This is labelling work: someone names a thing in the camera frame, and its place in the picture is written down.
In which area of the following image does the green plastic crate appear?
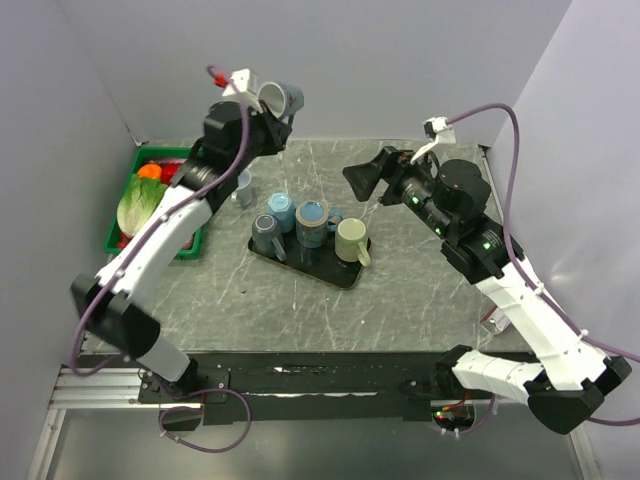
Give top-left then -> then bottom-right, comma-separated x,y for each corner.
104,145 -> 203,260

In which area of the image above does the black serving tray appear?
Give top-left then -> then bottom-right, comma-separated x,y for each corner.
247,232 -> 364,290

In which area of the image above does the light blue hexagonal mug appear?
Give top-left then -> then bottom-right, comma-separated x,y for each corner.
267,192 -> 296,233

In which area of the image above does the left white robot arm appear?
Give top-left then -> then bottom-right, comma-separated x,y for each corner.
67,101 -> 294,402

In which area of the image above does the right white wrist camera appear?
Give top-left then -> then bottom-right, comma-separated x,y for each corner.
410,117 -> 456,165

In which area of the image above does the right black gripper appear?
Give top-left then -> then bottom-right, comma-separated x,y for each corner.
342,146 -> 455,240

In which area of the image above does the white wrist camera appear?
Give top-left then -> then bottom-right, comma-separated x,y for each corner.
222,68 -> 262,112
410,117 -> 456,165

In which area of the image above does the red toy pepper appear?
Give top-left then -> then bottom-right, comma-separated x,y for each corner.
160,162 -> 182,185

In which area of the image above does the white footed mug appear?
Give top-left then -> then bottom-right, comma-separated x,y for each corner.
232,169 -> 253,208

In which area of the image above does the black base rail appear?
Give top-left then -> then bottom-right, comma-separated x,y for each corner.
137,349 -> 541,426

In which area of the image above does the toy cabbage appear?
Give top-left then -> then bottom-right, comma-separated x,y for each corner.
116,175 -> 168,238

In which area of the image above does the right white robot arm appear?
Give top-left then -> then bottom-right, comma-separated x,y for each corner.
342,146 -> 631,434

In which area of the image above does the pale green mug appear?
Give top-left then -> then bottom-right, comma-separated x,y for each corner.
335,218 -> 371,267

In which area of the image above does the small slate grey mug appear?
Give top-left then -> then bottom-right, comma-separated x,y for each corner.
257,81 -> 305,126

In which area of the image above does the dark grey mug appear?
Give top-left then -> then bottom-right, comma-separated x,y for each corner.
251,213 -> 286,262

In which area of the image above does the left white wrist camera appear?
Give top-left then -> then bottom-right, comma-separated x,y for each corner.
222,68 -> 262,112

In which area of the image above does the blue mug tan rim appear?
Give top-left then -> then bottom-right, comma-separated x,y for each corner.
295,200 -> 344,249

